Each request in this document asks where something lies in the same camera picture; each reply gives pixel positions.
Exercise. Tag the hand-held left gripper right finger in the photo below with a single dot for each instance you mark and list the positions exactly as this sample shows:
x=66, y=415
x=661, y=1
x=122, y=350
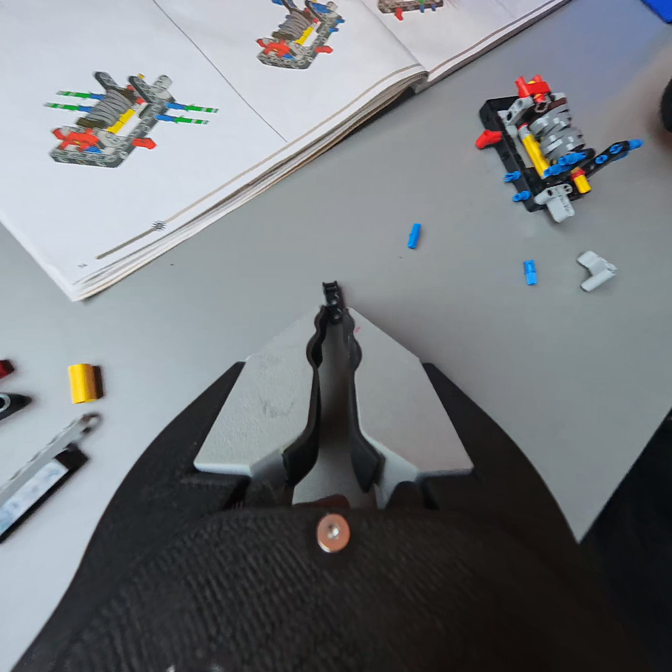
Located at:
x=409, y=414

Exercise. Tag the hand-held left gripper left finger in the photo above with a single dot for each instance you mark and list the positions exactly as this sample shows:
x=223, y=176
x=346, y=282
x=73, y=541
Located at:
x=262, y=409

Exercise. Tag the small black lego piece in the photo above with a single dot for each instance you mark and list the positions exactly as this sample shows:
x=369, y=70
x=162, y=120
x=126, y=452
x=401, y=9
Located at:
x=332, y=299

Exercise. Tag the grey T-shaped lego connector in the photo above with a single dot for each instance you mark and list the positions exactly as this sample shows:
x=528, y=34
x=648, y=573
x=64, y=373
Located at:
x=593, y=270

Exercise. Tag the lego chassis assembly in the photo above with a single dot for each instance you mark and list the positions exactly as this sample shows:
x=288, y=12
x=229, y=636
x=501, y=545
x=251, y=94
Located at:
x=556, y=134

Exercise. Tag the blue lego pin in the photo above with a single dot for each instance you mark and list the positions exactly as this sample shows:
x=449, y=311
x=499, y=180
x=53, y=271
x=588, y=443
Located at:
x=530, y=272
x=414, y=236

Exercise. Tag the yellow lego connector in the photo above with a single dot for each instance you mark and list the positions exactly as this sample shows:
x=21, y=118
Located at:
x=84, y=383

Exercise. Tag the long grey lego beam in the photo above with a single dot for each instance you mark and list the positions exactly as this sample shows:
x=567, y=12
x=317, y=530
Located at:
x=47, y=451

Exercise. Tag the lego instruction booklet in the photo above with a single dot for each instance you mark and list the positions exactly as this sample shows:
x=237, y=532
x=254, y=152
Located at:
x=210, y=173

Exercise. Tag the black curved lego piece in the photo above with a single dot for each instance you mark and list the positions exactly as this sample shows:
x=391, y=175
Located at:
x=13, y=405

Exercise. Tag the dark red lego piece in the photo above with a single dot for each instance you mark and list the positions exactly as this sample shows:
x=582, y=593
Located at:
x=6, y=369

